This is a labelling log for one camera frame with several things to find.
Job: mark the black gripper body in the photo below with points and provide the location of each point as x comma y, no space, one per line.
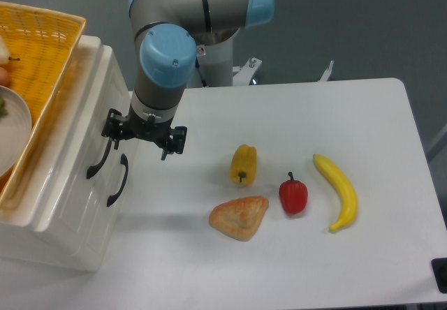
148,130

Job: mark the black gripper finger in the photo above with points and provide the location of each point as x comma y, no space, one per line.
116,127
173,142

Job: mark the black top drawer handle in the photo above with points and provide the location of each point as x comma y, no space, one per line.
94,169

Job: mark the black drawer handle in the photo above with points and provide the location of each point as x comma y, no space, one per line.
121,181
94,169

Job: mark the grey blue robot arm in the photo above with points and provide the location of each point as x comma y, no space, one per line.
164,35

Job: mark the white drawer cabinet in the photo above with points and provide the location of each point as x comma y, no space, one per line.
19,236

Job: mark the yellow bell pepper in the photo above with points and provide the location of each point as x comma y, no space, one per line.
243,166

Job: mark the grey plate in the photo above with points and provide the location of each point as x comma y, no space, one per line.
15,129

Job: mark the brown pastry bread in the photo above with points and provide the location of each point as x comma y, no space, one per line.
239,218

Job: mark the yellow woven basket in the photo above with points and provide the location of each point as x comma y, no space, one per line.
42,42

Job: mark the green grapes on plate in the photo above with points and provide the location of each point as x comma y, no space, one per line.
3,110

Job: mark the pink peach in basket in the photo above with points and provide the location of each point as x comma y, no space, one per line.
4,77

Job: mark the red bell pepper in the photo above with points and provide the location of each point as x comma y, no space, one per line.
293,195

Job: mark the white pear in basket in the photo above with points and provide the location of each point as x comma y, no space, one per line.
5,55

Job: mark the yellow banana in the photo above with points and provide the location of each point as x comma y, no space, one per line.
344,188

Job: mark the black device at table corner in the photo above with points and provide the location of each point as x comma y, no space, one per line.
439,268

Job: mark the black bottom drawer handle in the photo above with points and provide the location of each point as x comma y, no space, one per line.
121,181

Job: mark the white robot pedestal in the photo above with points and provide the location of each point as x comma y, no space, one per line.
214,60

